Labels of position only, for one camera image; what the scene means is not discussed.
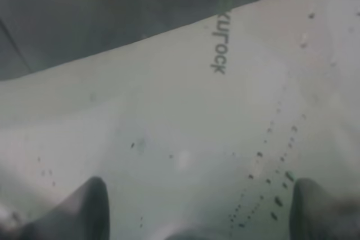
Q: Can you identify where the green plastic bottle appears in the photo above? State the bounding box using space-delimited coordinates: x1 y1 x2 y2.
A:
1 0 359 239

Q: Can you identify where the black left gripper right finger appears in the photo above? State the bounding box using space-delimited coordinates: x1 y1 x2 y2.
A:
289 178 359 239

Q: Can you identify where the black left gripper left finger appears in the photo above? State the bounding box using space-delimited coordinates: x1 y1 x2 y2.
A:
17 177 110 239

